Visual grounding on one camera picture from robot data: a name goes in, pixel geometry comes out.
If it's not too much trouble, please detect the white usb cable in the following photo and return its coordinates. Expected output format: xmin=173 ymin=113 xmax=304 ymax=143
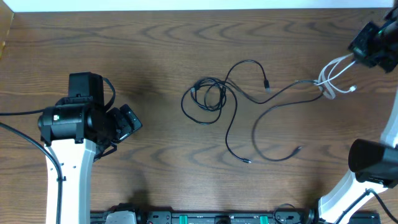
xmin=314 ymin=52 xmax=358 ymax=101

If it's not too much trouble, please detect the short black cable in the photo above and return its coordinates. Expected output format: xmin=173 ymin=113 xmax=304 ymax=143
xmin=229 ymin=79 xmax=325 ymax=162

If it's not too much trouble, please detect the long black usb cable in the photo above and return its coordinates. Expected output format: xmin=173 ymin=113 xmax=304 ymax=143
xmin=180 ymin=59 xmax=271 ymax=164

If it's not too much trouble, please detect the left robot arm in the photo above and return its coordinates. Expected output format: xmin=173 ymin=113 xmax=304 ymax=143
xmin=38 ymin=101 xmax=142 ymax=223

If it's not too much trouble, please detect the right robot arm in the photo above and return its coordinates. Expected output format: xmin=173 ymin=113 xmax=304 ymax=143
xmin=306 ymin=7 xmax=397 ymax=223

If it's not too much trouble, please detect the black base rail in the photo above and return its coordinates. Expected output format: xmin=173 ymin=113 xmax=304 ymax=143
xmin=90 ymin=203 xmax=382 ymax=224

